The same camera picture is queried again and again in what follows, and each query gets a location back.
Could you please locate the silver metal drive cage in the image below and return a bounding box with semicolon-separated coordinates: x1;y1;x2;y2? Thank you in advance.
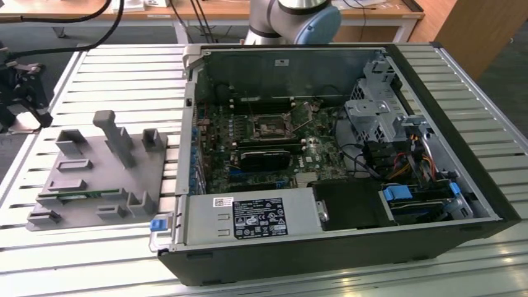
343;58;415;147

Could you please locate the black graphics card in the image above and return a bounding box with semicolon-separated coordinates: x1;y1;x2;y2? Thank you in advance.
237;149;293;171

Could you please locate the black wire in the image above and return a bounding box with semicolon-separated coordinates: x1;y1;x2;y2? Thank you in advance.
335;108;385;178

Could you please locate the green RAM stick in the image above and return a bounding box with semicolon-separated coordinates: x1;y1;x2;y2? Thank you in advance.
59;191;103;199

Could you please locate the open black PC case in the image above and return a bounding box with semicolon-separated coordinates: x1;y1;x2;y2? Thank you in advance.
155;42;521;287

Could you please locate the grey plastic parts rack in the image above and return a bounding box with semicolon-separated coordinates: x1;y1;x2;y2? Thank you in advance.
25;110;169;232

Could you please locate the brown wooden cabinet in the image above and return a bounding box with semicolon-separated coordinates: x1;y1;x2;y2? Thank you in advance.
435;0;528;82

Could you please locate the silver power supply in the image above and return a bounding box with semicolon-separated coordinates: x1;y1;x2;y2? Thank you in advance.
183;187;324;246

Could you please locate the small silver heatsink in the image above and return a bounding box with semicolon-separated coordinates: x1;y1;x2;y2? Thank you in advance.
296;172;319;187

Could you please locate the green motherboard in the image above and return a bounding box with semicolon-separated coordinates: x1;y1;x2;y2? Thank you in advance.
192;98;352;196

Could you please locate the black power supply label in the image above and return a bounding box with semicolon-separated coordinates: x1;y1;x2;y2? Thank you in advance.
232;197;291;239

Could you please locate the blue case latch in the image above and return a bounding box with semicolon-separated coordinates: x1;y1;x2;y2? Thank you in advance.
149;217;171;233

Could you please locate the thick black cable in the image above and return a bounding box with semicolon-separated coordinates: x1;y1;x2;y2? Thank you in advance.
7;0;127;60

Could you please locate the red yellow wire bundle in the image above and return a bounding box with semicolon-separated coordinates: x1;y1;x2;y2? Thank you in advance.
391;132;439;181

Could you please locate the wooden desk white frame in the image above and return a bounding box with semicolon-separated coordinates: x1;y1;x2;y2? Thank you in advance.
0;0;425;44

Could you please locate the grey case handle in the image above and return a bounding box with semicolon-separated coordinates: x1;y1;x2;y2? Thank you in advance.
181;44;212;72

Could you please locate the blue disk carrier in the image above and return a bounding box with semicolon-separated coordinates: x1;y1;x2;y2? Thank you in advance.
381;183;413;204

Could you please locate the CPU socket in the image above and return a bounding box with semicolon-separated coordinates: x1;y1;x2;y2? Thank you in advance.
249;114;299;140

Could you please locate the metal socket cover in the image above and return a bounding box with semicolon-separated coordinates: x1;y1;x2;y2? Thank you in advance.
288;100;328;132

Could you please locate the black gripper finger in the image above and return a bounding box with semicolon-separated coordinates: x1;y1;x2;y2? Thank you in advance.
27;105;55;129
0;106;16;133

